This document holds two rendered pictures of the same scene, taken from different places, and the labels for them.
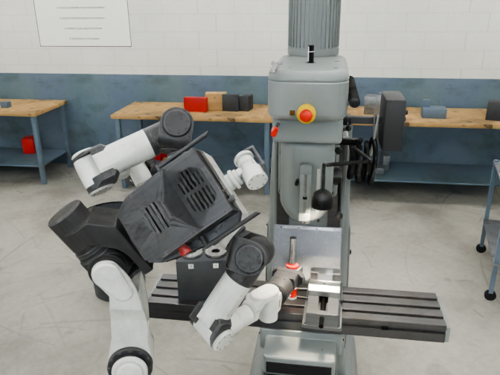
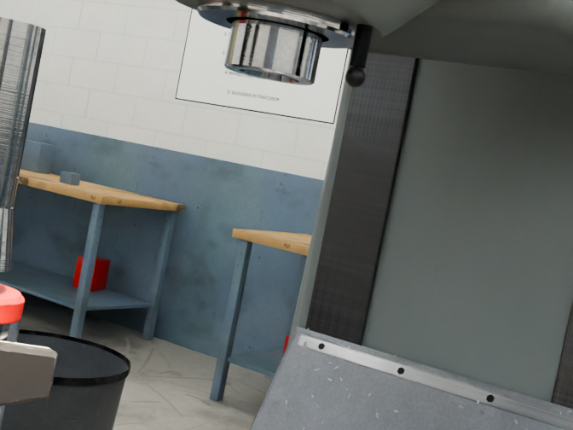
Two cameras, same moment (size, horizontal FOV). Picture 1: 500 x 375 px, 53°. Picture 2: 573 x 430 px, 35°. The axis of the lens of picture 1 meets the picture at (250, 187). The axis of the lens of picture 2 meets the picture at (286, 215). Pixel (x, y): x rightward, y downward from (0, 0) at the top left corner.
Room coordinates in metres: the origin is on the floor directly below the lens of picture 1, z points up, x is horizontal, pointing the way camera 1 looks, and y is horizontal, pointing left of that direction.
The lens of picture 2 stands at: (1.36, -0.41, 1.24)
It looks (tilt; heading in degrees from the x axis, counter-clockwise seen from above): 3 degrees down; 22
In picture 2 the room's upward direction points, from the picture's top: 11 degrees clockwise
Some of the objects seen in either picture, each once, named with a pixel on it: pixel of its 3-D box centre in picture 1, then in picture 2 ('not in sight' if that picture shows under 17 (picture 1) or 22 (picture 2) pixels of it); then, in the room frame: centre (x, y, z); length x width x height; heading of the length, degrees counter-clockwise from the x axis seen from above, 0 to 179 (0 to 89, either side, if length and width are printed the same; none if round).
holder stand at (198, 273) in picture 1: (204, 272); not in sight; (1.84, 0.19, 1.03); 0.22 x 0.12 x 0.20; 92
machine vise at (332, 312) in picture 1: (324, 292); not in sight; (1.75, -0.30, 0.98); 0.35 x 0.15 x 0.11; 169
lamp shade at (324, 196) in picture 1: (322, 198); not in sight; (1.59, -0.25, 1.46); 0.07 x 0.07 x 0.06
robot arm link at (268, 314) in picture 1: (268, 300); not in sight; (1.48, -0.06, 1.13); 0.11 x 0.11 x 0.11; 65
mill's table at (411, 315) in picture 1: (292, 305); not in sight; (1.79, -0.17, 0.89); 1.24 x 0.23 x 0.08; 81
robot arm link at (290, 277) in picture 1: (283, 283); not in sight; (1.58, -0.12, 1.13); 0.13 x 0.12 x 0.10; 65
